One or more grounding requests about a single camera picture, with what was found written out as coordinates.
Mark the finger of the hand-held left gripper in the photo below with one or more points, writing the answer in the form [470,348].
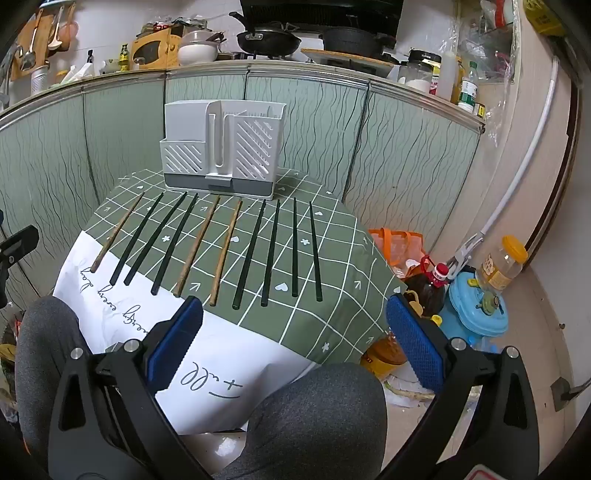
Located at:
[21,244]

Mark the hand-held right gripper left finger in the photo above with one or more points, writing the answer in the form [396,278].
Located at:
[178,344]

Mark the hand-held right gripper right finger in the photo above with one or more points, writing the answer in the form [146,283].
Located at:
[418,346]

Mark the wooden chopstick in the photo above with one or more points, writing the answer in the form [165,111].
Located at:
[226,251]
[117,233]
[197,247]

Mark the white plastic utensil holder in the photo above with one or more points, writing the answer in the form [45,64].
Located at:
[221,152]

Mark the yellow tub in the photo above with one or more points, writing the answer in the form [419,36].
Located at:
[385,357]

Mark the dark bottle with red cap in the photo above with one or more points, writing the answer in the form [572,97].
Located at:
[429,290]

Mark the green wavy-line cabinet door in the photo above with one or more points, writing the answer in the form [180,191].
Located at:
[323,129]
[124,138]
[41,184]
[415,175]
[203,87]

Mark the blue plastic container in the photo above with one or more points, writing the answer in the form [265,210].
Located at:
[475,314]

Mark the person's left leg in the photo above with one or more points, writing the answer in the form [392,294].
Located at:
[44,337]

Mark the person's leg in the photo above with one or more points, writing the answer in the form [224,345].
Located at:
[314,415]
[44,337]

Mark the orange bag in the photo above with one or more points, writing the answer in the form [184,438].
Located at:
[399,244]

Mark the glass jar with yellow lid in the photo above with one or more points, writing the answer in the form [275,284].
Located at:
[501,263]

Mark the green checked tablecloth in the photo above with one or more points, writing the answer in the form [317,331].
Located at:
[286,286]

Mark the person's right leg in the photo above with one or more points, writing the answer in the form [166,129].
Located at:
[314,415]

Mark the hanging wooden cutting board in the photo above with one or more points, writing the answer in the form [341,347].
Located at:
[37,41]

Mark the hanging metal ladle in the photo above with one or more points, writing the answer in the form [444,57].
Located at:
[54,32]

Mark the white pipe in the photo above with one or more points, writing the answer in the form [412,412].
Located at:
[531,157]

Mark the yellow box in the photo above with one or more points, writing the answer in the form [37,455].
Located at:
[154,50]

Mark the green label plastic bottle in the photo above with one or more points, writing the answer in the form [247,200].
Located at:
[468,90]

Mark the stack of white bowls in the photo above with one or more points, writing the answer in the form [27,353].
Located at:
[197,48]

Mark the yellow oil bottle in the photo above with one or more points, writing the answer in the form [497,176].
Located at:
[457,83]

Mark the white squeeze bottle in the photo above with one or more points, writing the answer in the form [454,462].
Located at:
[447,76]

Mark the round wooden board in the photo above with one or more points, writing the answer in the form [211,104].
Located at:
[346,59]

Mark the black cast iron pot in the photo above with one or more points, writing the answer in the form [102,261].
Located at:
[353,39]

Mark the black wok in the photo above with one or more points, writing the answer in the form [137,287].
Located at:
[270,41]

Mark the black range hood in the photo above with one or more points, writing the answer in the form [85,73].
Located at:
[323,14]

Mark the yellow plastic bag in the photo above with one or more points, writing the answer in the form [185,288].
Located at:
[547,16]

